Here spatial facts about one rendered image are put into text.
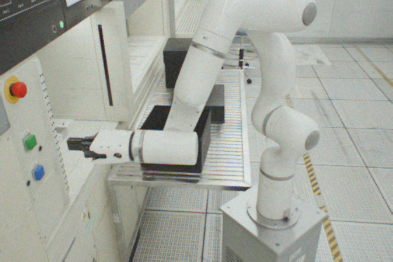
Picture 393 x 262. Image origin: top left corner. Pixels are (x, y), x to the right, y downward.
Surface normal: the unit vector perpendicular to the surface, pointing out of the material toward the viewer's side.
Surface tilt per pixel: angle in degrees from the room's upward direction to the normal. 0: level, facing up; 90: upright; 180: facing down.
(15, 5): 90
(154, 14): 90
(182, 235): 0
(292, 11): 81
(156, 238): 0
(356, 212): 0
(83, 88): 90
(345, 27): 90
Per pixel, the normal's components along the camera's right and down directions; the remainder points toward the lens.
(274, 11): -0.11, 0.27
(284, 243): -0.02, -0.88
